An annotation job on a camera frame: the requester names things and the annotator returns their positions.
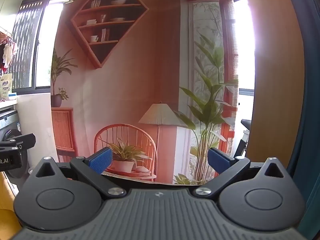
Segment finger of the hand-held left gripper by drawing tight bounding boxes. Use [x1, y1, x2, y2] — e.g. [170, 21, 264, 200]
[0, 133, 36, 153]

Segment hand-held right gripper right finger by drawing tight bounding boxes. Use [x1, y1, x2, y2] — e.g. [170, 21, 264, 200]
[194, 147, 292, 201]

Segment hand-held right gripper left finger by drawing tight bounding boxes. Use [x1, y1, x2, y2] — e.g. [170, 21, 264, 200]
[27, 147, 127, 201]

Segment grey front-load washing machine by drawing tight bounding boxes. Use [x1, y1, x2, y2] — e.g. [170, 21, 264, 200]
[0, 109, 32, 180]

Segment yellow wooden furniture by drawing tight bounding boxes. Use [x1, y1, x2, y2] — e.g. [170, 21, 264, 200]
[0, 172, 22, 240]

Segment white detergent bag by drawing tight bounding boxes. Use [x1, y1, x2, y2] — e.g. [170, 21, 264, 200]
[0, 73, 14, 99]

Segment hanging laundry clothes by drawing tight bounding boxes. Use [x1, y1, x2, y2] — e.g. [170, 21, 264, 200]
[0, 40, 18, 72]

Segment black metal window grille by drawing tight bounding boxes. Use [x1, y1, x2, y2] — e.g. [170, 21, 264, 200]
[12, 1, 43, 88]

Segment wooden board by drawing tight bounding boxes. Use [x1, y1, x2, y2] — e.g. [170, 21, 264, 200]
[241, 0, 306, 161]

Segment teal cloth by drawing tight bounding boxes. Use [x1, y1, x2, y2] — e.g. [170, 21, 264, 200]
[284, 0, 320, 240]

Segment printed room scene wall poster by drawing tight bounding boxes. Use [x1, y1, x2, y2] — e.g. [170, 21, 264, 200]
[50, 0, 241, 186]

